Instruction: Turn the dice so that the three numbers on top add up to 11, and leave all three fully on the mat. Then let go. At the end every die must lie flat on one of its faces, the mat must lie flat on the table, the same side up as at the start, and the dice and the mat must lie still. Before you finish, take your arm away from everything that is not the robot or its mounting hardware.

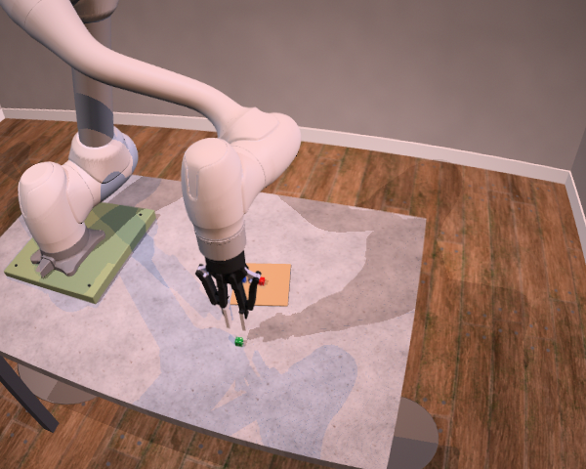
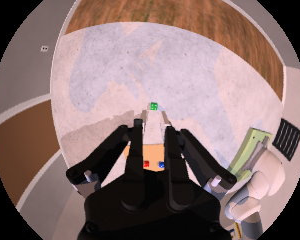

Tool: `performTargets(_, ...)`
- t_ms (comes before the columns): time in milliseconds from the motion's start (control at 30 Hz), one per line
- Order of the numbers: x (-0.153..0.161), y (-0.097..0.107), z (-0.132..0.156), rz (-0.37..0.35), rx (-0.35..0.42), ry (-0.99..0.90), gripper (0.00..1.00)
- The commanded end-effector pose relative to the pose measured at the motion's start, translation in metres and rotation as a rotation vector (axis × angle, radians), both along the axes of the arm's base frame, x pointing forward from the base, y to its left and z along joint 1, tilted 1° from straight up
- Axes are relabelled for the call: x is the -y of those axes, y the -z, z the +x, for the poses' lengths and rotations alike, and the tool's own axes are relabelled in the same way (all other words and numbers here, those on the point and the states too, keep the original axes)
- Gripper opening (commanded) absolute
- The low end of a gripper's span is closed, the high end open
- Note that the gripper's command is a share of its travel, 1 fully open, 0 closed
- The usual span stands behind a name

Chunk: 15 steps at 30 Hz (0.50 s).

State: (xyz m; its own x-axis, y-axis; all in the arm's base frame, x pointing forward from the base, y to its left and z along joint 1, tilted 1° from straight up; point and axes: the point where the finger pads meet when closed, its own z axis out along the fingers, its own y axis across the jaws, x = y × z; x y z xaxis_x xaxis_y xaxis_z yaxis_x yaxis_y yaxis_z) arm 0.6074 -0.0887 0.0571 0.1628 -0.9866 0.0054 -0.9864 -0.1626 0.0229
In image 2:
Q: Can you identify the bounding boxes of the green die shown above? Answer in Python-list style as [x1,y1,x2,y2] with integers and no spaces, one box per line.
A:
[150,102,158,110]

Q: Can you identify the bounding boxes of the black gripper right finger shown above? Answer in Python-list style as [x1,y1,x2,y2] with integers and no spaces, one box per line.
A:
[160,111,237,210]

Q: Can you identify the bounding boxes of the orange flat mat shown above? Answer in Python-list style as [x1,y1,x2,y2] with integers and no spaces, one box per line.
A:
[124,144,164,171]

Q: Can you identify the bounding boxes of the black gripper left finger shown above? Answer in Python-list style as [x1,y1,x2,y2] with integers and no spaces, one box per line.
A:
[66,110,147,210]

